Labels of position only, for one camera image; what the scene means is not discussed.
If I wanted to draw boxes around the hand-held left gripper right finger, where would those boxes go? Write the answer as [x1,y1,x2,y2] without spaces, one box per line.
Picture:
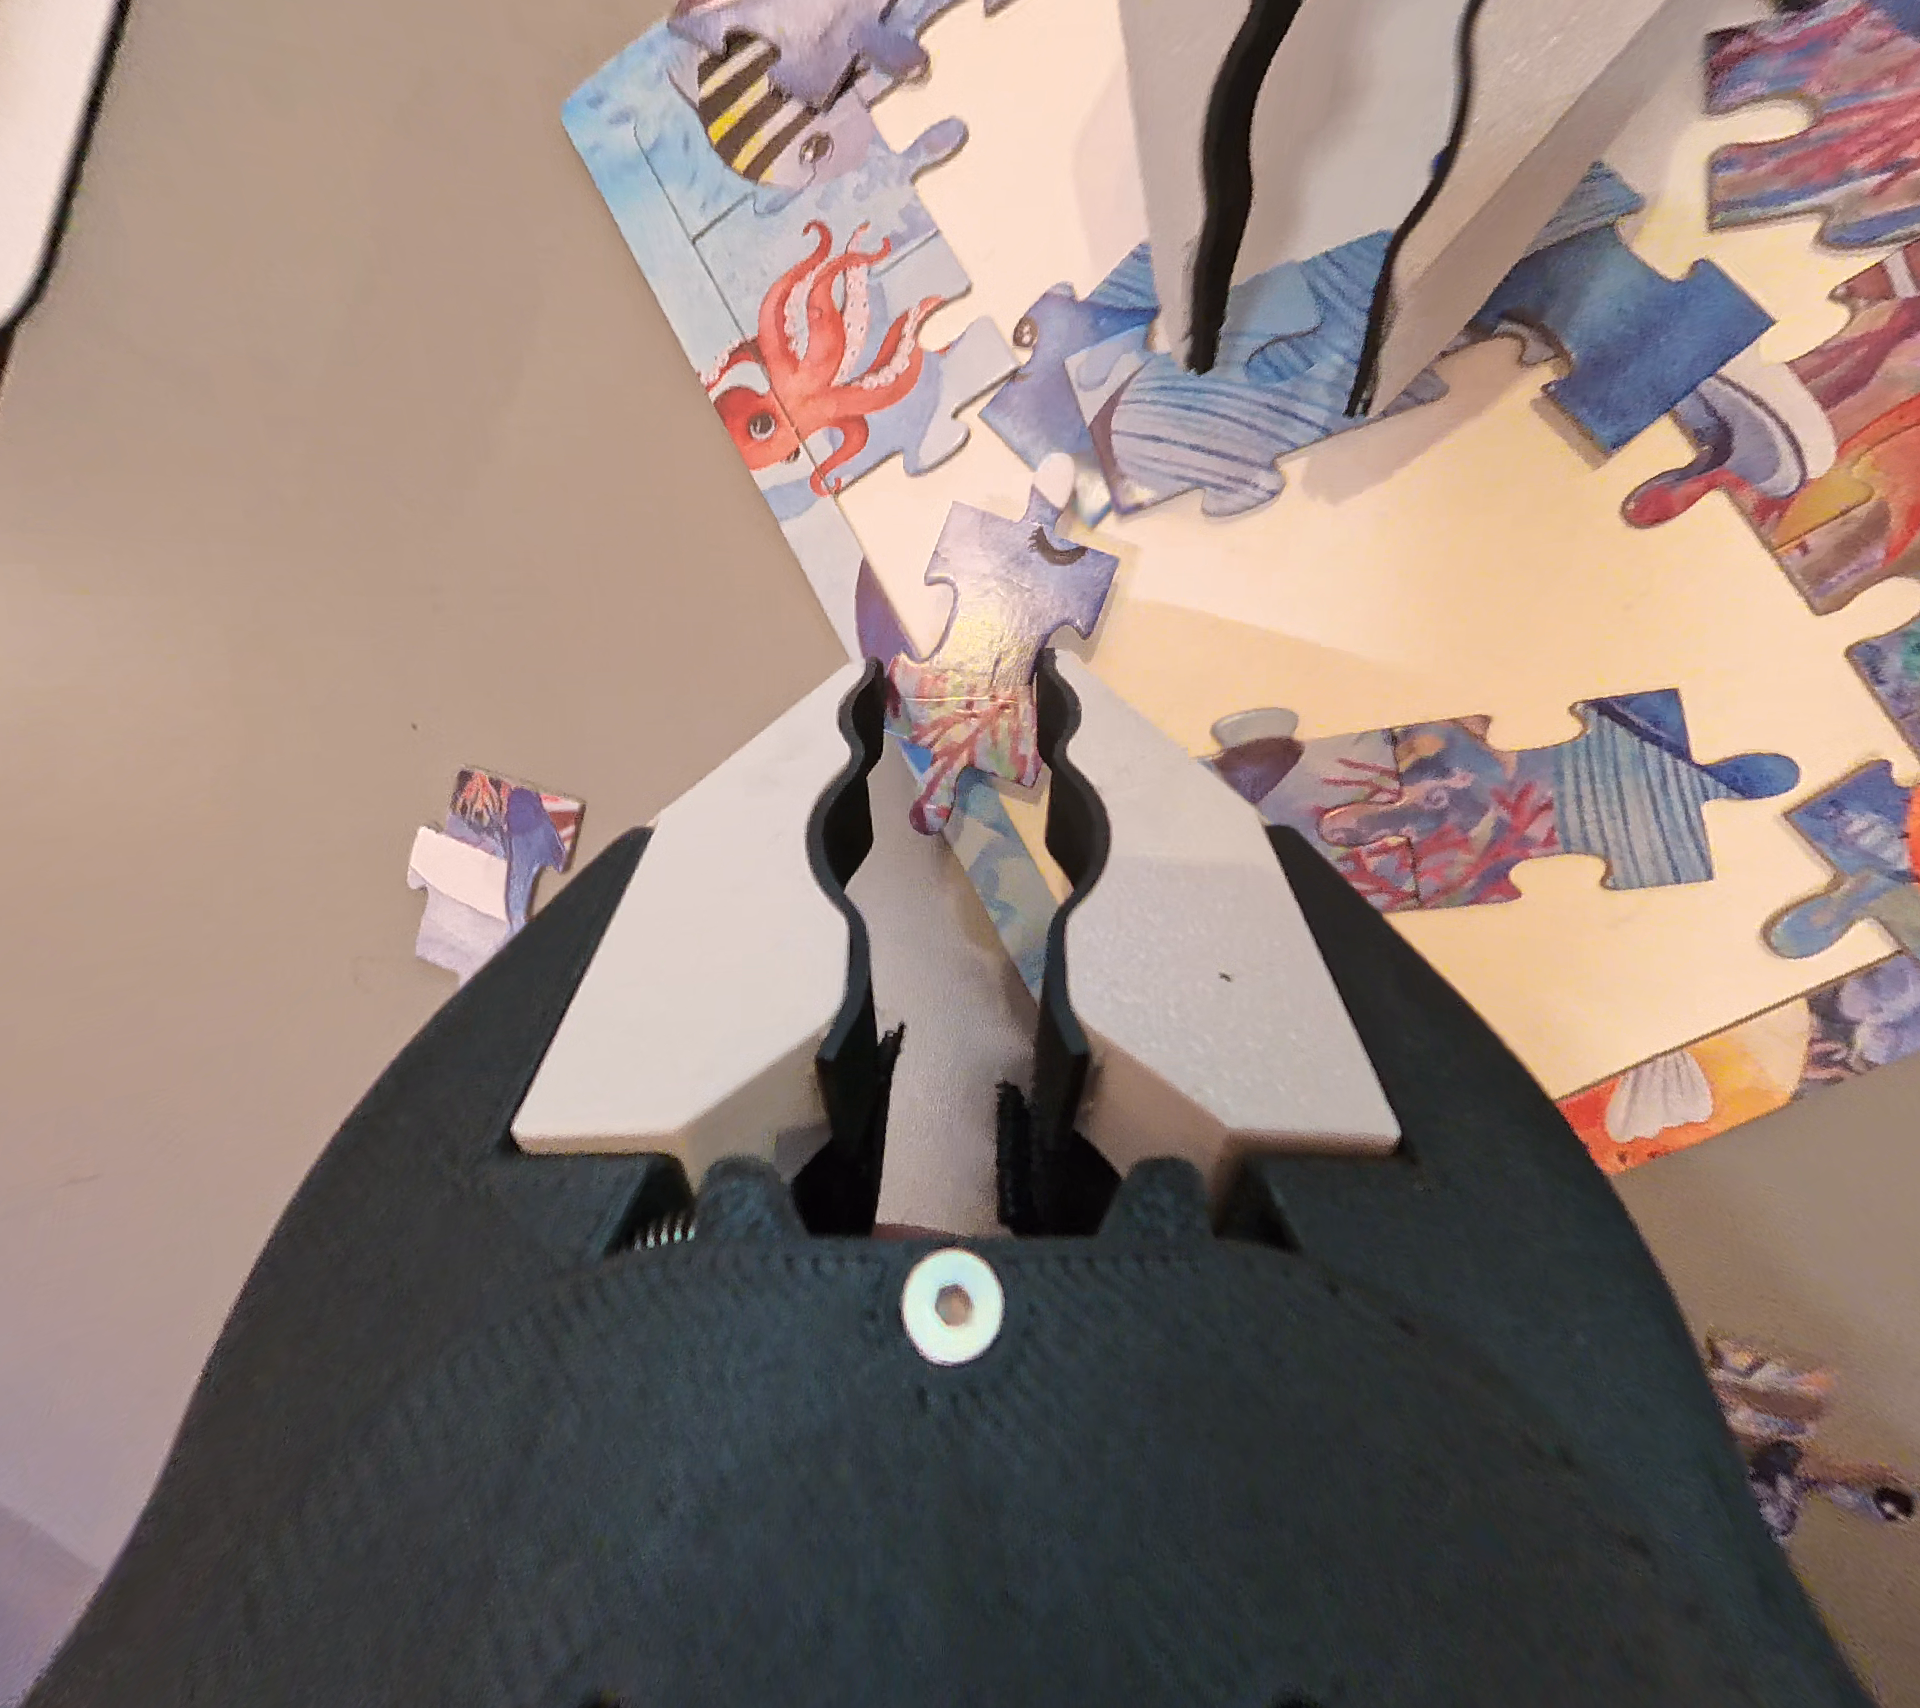
[997,650,1400,1192]

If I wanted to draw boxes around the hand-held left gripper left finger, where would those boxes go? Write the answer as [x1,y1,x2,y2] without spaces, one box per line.
[512,655,903,1192]

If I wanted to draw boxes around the red coral puzzle piece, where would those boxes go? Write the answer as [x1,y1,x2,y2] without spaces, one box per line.
[884,642,1049,840]

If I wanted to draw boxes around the striped dark blue puzzle piece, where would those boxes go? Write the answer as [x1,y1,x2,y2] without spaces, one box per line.
[1162,231,1443,421]

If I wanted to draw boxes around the blue watercolour puzzle piece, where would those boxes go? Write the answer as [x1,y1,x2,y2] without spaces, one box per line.
[1476,162,1783,454]

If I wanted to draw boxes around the dark blue puzzle piece with eye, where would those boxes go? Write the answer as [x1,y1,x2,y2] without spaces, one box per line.
[982,283,1164,497]

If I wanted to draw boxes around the pale striped puzzle piece with fin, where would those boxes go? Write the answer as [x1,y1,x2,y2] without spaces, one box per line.
[1092,365,1331,521]

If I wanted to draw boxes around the whale eye puzzle piece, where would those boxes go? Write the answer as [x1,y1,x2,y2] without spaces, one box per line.
[922,492,1123,690]

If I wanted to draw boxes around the sea print puzzle tray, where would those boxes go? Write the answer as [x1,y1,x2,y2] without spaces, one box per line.
[562,0,1920,1179]

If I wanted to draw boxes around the puzzle piece with white patch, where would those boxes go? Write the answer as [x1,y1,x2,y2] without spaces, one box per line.
[408,770,589,982]

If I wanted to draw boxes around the red striped shell puzzle piece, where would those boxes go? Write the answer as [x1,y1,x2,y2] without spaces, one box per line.
[1703,0,1920,256]

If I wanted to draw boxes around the striped purple puzzle piece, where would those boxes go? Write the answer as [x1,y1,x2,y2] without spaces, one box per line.
[674,0,933,112]

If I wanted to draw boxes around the striped fish puzzle piece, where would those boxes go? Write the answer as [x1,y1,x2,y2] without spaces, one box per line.
[623,28,970,226]

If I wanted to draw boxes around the striped puzzle piece with tail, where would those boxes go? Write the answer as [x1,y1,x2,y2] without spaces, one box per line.
[1544,689,1802,892]

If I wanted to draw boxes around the orange crab puzzle piece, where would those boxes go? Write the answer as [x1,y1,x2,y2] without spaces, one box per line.
[1793,283,1920,609]

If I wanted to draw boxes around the orange puffer fish puzzle piece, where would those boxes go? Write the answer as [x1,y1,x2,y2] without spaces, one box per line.
[1762,760,1920,968]

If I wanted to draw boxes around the joined blue purple puzzle pieces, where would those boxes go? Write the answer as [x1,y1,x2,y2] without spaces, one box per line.
[1703,1341,1920,1547]

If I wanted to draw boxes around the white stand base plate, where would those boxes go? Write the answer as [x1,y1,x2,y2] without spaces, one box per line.
[0,0,190,335]

